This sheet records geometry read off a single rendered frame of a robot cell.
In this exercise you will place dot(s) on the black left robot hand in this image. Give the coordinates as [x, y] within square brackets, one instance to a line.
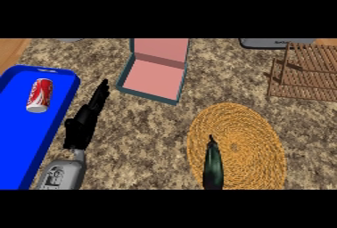
[82, 118]

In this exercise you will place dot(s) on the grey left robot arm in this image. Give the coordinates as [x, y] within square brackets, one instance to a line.
[60, 173]

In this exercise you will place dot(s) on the round woven yellow placemat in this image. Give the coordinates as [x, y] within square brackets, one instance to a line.
[250, 139]

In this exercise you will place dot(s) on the brown wooden tiered shelf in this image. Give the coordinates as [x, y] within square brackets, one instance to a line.
[306, 74]

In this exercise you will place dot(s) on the red and white can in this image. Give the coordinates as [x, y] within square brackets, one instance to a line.
[38, 95]

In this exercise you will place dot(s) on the blue tray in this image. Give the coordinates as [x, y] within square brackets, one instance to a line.
[17, 127]

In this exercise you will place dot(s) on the teal box with pink inside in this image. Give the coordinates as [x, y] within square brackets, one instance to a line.
[155, 71]

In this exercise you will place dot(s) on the pale grey appliance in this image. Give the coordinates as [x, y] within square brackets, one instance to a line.
[69, 39]

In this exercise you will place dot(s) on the dark green cucumber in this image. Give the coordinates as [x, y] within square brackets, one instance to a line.
[213, 166]

